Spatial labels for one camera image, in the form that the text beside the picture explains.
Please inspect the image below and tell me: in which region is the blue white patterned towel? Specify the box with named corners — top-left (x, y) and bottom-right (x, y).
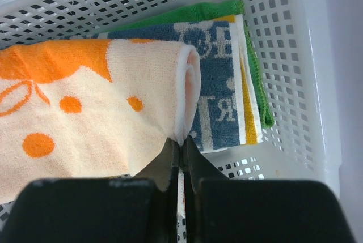
top-left (65, 15), bottom-right (247, 153)

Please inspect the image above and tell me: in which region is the cream orange patterned towel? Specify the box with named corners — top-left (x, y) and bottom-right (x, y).
top-left (1, 39), bottom-right (201, 203)

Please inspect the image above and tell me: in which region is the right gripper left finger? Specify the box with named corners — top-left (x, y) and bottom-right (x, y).
top-left (1, 139), bottom-right (179, 242)

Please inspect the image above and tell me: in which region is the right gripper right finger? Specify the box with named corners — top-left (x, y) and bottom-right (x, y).
top-left (181, 137), bottom-right (354, 242)

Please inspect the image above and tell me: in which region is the green microfiber towel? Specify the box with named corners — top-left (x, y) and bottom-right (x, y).
top-left (113, 0), bottom-right (275, 129)

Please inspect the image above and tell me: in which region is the white perforated plastic basket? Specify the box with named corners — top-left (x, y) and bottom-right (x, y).
top-left (0, 0), bottom-right (363, 243)

